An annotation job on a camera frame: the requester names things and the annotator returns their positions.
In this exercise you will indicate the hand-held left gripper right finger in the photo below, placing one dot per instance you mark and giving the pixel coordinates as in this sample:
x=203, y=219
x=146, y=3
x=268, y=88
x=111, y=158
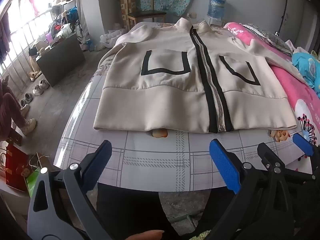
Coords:
x=225, y=166

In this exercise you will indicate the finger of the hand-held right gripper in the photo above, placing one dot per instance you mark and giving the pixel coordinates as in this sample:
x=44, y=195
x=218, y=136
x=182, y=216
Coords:
x=266, y=153
x=302, y=143

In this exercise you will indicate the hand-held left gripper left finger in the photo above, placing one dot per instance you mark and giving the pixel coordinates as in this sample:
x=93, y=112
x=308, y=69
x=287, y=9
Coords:
x=98, y=163

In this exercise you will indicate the beige zip jacket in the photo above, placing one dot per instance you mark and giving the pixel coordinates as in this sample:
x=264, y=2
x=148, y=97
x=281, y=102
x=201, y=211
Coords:
x=175, y=92

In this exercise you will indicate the pile of clothes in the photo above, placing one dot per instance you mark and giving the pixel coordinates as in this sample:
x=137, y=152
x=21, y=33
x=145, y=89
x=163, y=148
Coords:
x=62, y=25

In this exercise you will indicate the person's left hand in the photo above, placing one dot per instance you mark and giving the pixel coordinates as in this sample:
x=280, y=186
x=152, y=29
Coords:
x=147, y=235

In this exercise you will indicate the person's black pants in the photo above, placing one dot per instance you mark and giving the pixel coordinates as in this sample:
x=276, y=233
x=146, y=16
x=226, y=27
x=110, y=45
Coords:
x=125, y=205

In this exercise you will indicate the pink floral blanket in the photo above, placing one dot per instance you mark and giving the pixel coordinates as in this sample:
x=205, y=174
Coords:
x=287, y=80

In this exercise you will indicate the green bag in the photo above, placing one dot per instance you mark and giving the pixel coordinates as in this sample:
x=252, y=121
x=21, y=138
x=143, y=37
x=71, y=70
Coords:
x=33, y=182

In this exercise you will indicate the person's yellow-green fuzzy clothing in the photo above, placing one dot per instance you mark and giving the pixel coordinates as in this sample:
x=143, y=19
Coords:
x=202, y=236

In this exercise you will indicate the light blue garment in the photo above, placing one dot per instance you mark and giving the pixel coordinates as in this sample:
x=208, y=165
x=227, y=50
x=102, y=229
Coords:
x=305, y=65

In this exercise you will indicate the red bag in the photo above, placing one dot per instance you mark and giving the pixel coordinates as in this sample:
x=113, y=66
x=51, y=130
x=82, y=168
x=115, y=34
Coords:
x=16, y=167

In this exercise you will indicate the white sneaker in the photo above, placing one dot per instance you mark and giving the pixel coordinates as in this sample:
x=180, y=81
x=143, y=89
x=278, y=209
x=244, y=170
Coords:
x=43, y=84
x=38, y=90

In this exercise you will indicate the grey slipper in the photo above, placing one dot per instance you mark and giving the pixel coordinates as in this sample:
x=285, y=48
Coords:
x=23, y=102
x=28, y=96

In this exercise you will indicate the grey patterned cloth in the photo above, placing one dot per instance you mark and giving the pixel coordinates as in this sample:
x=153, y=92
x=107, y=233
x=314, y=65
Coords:
x=272, y=40

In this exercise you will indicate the beige shoe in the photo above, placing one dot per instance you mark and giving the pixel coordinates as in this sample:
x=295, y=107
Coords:
x=35, y=75

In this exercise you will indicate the black cabinet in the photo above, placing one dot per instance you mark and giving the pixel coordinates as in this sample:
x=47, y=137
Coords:
x=62, y=60

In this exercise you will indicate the white bags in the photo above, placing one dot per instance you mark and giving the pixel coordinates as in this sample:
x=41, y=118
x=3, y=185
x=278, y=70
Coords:
x=112, y=37

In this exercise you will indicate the white water dispenser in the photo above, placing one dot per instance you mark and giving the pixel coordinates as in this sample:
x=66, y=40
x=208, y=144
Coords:
x=214, y=21

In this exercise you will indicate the blue water jug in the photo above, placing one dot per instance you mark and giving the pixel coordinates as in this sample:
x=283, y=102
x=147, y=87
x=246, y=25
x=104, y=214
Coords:
x=216, y=6

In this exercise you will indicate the dark hanging garment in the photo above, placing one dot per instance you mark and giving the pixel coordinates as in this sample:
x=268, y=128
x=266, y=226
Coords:
x=4, y=37

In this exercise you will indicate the wooden chair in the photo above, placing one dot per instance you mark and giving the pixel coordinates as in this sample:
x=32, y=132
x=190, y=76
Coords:
x=146, y=13

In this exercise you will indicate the patterned wooden stand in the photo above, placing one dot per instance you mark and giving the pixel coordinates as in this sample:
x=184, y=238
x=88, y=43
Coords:
x=123, y=7

